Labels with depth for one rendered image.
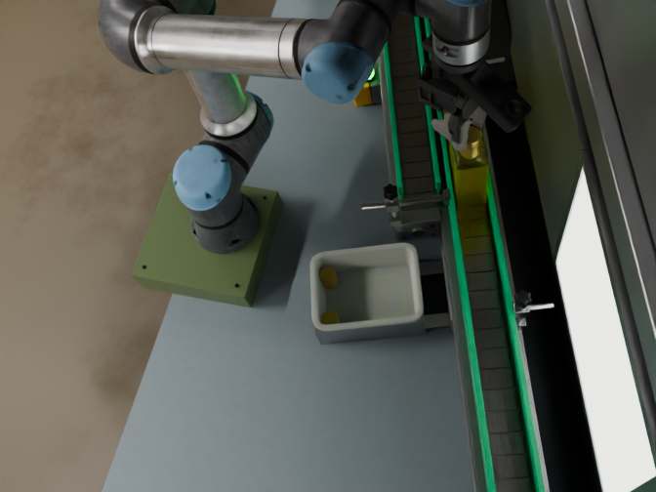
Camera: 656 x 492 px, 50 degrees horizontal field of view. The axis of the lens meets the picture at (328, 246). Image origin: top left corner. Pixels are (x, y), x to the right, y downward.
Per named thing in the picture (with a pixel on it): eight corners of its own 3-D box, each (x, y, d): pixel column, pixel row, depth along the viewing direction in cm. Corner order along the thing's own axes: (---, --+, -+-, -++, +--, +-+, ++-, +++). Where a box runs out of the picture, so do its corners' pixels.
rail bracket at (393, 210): (450, 221, 142) (449, 188, 131) (366, 230, 144) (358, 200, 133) (448, 207, 143) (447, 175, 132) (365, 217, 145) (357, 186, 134)
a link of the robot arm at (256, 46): (52, 36, 103) (338, 55, 78) (92, -19, 107) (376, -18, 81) (102, 90, 112) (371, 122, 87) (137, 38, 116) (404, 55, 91)
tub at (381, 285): (427, 334, 146) (425, 319, 138) (319, 345, 149) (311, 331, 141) (418, 258, 154) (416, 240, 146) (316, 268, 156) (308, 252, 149)
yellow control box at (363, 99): (384, 103, 173) (381, 85, 167) (353, 108, 174) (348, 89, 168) (382, 81, 176) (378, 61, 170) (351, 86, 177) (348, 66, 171)
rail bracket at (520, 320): (550, 331, 130) (559, 305, 118) (512, 335, 130) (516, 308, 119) (546, 310, 131) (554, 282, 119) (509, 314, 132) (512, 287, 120)
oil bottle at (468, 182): (485, 216, 141) (489, 157, 122) (457, 220, 142) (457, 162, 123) (480, 191, 144) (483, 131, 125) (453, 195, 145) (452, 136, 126)
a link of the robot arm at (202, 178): (177, 216, 149) (156, 184, 137) (206, 165, 154) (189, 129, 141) (226, 235, 146) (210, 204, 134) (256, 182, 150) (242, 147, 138)
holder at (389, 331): (452, 331, 146) (452, 318, 139) (320, 344, 149) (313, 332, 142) (443, 256, 153) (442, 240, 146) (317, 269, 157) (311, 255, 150)
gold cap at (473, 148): (485, 146, 116) (486, 131, 112) (472, 162, 115) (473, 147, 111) (467, 137, 117) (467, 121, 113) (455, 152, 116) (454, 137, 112)
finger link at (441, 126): (435, 136, 116) (439, 95, 108) (467, 152, 113) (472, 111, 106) (425, 147, 114) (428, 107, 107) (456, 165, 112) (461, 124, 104)
